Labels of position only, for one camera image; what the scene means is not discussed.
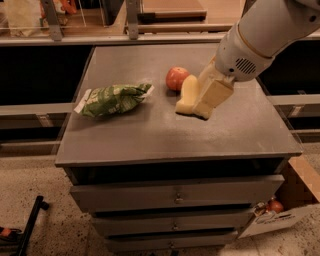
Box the green plastic snack bag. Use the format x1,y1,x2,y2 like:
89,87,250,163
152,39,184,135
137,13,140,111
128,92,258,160
74,83,154,118

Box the middle grey drawer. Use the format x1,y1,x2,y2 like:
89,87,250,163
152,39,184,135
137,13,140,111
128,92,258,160
91,209,253,237

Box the black metal stand leg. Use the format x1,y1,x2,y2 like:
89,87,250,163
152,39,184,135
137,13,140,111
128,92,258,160
12,196,49,256

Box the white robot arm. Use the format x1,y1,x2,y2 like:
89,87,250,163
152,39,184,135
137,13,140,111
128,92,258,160
192,0,320,119

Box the open cardboard box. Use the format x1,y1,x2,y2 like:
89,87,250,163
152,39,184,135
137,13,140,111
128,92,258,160
240,156,320,238

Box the red apple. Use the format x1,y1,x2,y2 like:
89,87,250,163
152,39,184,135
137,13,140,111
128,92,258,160
166,67,190,91

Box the bottom grey drawer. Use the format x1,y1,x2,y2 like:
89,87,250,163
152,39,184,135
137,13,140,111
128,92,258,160
106,231,238,252

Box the grey drawer cabinet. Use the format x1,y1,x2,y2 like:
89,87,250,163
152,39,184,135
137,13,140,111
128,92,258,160
56,44,301,242

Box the yellow wavy sponge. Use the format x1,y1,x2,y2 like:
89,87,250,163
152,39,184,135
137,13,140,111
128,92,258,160
175,75,200,115

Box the top grey drawer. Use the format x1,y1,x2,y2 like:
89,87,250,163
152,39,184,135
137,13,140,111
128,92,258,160
70,175,284,212

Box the metal shelf rail frame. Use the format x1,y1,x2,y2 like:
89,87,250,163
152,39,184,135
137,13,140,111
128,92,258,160
0,0,320,47

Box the red onion in box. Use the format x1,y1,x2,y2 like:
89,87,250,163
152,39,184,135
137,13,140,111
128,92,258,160
267,198,284,213

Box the grey drawer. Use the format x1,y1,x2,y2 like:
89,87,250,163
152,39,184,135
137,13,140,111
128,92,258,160
91,209,253,237
70,175,284,212
106,231,238,252

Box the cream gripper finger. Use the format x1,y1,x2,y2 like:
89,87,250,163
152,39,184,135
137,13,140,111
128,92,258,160
198,58,220,87
192,79,234,119

